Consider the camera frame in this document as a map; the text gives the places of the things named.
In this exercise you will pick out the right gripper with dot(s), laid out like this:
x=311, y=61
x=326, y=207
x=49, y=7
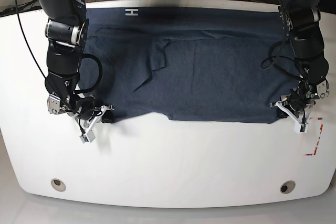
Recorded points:
x=86, y=109

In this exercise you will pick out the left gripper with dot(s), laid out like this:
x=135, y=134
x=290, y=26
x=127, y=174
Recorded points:
x=299, y=102

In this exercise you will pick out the dark blue T-shirt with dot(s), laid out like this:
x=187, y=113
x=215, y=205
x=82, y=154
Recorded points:
x=190, y=64

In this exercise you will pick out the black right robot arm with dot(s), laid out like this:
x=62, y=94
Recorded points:
x=66, y=31

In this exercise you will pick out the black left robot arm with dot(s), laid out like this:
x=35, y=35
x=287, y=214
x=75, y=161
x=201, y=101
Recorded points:
x=300, y=19

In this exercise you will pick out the red tape rectangle marking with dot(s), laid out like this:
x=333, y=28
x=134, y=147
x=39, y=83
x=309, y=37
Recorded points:
x=313, y=136

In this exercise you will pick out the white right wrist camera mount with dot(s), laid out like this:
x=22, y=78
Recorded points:
x=86, y=127

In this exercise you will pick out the right table cable grommet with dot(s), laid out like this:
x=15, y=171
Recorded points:
x=287, y=187

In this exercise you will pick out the table cable grommet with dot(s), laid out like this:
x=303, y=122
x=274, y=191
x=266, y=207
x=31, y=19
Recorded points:
x=287, y=187
x=58, y=185

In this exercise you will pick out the left table cable grommet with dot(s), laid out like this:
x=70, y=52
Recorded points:
x=58, y=185

